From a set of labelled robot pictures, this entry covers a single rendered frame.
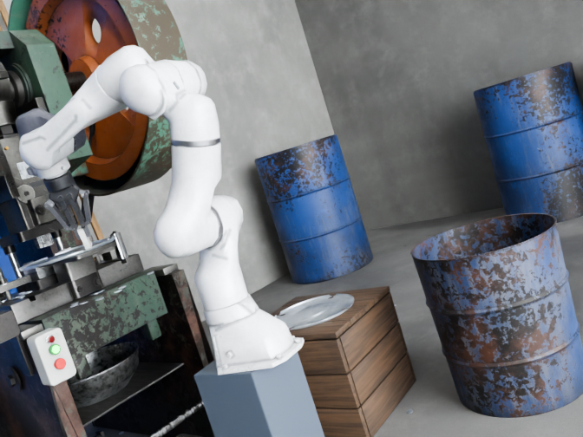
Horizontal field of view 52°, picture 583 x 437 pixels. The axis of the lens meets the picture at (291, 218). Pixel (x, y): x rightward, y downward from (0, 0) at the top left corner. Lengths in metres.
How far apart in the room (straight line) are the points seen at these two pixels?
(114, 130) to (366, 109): 3.05
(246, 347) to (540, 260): 0.81
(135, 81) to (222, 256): 0.43
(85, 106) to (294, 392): 0.83
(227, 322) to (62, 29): 1.38
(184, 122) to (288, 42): 3.77
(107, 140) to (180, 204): 1.00
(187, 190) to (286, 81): 3.59
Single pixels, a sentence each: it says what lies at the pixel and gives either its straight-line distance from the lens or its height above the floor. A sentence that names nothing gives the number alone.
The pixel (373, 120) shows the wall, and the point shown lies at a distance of 4.93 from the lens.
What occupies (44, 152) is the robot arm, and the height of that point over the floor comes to 1.06.
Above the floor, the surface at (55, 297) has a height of 0.68.
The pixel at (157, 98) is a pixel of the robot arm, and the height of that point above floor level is 1.07.
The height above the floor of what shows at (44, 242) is 0.84.
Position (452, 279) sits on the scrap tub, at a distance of 1.68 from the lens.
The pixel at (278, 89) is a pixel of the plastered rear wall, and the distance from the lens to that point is 4.74.
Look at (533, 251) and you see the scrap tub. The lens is 1.68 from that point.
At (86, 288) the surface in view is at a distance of 1.91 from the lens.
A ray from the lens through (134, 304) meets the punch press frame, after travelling 1.92.
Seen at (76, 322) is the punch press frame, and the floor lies 0.60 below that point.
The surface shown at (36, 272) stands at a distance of 2.00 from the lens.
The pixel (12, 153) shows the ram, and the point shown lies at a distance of 1.98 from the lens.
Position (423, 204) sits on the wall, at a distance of 4.87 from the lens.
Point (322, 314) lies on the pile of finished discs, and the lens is 1.93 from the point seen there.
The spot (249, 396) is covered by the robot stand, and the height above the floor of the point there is 0.39.
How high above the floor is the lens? 0.90
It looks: 7 degrees down
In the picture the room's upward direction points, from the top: 17 degrees counter-clockwise
